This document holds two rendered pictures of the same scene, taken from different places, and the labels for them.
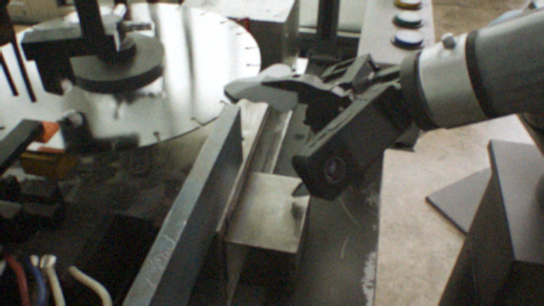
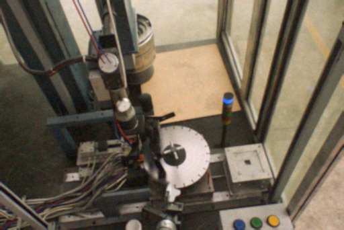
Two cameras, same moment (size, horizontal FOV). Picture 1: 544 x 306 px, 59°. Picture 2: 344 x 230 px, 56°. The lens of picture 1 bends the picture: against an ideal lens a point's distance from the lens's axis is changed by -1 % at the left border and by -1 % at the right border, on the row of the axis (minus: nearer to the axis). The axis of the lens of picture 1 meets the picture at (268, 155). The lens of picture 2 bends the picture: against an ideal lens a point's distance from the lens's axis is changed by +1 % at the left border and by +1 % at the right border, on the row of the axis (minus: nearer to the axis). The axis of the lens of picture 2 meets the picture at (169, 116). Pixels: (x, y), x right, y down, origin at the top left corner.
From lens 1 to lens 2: 119 cm
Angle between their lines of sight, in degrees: 52
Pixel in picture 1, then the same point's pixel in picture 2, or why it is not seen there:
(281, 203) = not seen: hidden behind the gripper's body
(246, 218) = (160, 204)
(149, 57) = (175, 161)
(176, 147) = not seen: hidden behind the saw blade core
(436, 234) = not seen: outside the picture
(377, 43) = (233, 215)
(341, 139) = (148, 212)
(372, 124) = (154, 217)
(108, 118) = (152, 165)
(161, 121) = (154, 175)
